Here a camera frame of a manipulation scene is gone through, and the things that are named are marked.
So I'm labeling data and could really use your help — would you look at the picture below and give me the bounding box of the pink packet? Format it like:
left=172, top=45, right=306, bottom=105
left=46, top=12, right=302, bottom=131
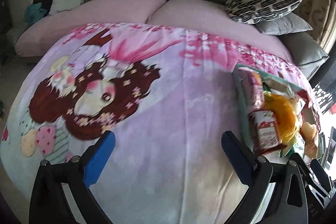
left=243, top=69, right=264, bottom=111

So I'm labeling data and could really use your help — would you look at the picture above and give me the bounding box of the grey pillow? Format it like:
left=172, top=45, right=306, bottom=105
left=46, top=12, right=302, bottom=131
left=255, top=14, right=313, bottom=36

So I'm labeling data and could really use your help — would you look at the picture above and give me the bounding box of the teal cloth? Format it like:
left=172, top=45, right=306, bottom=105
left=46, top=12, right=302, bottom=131
left=25, top=2, right=50, bottom=24

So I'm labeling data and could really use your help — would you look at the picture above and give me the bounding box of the orange cake packet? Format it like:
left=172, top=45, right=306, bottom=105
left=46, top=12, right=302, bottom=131
left=264, top=91, right=297, bottom=140

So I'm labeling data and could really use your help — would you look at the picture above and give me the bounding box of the black white patterned pillow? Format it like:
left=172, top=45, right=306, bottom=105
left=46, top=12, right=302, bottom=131
left=226, top=0, right=302, bottom=24

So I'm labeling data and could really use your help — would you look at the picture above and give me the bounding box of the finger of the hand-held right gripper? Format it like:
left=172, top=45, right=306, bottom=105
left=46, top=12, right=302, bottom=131
left=298, top=154, right=332, bottom=199

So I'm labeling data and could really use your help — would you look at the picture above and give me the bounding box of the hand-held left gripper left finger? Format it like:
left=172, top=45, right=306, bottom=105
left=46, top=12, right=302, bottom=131
left=29, top=130, right=116, bottom=224

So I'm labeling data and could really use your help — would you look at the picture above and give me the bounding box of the black metal chair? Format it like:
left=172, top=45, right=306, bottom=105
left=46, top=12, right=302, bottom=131
left=314, top=84, right=336, bottom=113

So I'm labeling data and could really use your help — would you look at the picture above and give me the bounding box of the teal shallow cardboard box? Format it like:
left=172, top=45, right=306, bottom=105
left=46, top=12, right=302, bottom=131
left=233, top=63, right=324, bottom=161

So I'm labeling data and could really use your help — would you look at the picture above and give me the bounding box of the red packet with white print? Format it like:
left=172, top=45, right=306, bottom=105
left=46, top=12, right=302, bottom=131
left=248, top=108, right=283, bottom=157

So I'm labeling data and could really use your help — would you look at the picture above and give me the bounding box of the pale green white packet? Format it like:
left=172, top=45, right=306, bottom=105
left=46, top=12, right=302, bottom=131
left=261, top=76, right=294, bottom=94

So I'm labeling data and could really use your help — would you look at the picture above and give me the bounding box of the printed pink blanket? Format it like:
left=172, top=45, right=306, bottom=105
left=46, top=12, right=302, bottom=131
left=0, top=23, right=323, bottom=224

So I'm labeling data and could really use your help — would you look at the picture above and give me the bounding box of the round bun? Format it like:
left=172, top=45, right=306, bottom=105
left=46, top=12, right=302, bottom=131
left=299, top=120, right=318, bottom=140

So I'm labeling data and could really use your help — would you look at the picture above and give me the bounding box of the orange white packet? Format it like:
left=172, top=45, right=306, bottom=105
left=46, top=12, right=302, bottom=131
left=303, top=140, right=318, bottom=159

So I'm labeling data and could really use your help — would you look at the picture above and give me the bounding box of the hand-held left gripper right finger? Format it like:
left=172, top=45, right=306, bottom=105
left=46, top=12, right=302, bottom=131
left=221, top=131, right=308, bottom=224

